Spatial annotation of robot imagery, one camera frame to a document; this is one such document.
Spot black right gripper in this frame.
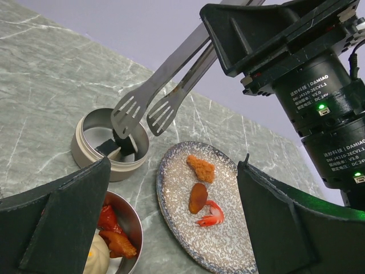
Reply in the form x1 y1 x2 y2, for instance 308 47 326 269
200 1 364 137

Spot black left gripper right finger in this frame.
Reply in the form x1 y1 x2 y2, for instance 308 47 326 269
237 160 364 273

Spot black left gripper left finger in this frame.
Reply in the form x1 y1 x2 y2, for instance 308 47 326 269
1 158 111 273

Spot red chicken drumstick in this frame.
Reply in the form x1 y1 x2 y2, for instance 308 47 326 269
98 205 123 234

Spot white steamed bun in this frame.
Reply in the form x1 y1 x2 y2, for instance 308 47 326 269
83 233 110 274

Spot glazed chicken wing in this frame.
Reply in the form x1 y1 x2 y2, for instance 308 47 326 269
99 231 137 259

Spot red sushi roll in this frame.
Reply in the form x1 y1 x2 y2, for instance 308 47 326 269
112 129 139 156

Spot metal serving tongs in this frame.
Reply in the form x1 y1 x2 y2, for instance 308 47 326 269
110 0 269 140

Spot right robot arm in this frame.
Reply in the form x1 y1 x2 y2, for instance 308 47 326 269
200 0 364 210

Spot near steel lunch tin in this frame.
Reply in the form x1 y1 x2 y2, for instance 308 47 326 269
95 191 143 273

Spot steel lunch tin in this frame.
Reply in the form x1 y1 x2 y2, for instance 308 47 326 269
71 108 149 182
95 191 143 273

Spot far steel lunch tin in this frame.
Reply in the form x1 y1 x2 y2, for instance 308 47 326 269
71 108 149 182

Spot red shrimp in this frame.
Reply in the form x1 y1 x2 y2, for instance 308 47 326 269
195 200 225 227

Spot brown fried oval piece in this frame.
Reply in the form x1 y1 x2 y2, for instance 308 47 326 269
189 183 208 214

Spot speckled ceramic plate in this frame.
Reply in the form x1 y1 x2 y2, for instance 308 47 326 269
156 141 257 273

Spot fried breaded nugget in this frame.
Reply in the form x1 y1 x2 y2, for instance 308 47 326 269
186 155 215 183

